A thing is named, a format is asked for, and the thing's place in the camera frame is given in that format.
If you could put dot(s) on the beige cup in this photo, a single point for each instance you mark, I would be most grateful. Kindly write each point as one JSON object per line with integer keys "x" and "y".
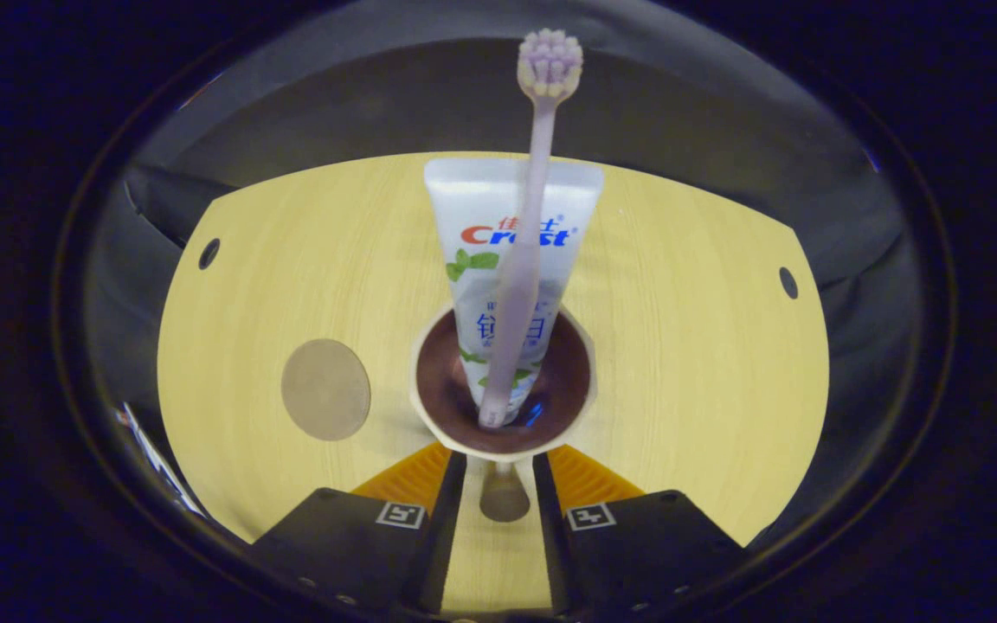
{"x": 442, "y": 389}

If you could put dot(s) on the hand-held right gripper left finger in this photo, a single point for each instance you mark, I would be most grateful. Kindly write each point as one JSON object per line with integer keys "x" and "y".
{"x": 447, "y": 536}

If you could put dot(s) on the brown round coaster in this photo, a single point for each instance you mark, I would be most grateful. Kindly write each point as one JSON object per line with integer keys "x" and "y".
{"x": 325, "y": 389}

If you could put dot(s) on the white toothpaste tube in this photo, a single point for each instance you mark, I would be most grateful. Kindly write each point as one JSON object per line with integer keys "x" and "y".
{"x": 481, "y": 199}

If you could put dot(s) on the wooden desktop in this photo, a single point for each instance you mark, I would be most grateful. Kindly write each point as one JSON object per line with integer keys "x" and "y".
{"x": 689, "y": 363}

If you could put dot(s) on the pink toothbrush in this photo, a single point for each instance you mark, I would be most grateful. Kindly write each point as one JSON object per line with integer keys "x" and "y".
{"x": 533, "y": 216}

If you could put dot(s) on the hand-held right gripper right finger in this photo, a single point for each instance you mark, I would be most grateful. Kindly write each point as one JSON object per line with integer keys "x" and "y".
{"x": 552, "y": 536}

